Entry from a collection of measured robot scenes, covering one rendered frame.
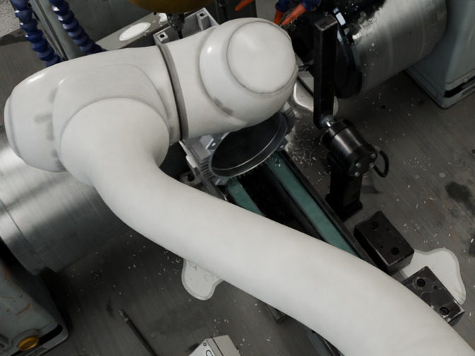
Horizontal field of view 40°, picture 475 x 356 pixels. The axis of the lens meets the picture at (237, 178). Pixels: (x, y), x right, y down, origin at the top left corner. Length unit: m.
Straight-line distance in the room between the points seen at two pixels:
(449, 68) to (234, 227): 0.90
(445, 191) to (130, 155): 0.86
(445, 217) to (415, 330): 0.88
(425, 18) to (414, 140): 0.30
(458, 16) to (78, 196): 0.72
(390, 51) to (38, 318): 0.74
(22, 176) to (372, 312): 0.66
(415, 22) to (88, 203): 0.61
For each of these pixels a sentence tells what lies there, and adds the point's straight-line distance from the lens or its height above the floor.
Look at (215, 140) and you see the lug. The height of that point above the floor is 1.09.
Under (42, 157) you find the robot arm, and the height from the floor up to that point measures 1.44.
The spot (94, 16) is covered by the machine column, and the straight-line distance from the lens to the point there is 1.19.
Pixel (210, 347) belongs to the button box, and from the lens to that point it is 0.89.
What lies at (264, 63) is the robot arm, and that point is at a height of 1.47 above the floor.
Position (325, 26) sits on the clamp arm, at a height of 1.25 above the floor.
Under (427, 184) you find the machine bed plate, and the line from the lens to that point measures 1.32.
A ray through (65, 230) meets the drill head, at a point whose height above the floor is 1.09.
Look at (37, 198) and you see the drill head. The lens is 0.98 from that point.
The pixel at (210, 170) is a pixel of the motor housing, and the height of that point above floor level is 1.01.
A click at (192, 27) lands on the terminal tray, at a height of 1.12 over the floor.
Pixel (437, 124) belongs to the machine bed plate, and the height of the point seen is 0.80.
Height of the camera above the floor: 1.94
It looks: 61 degrees down
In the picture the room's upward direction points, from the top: 11 degrees counter-clockwise
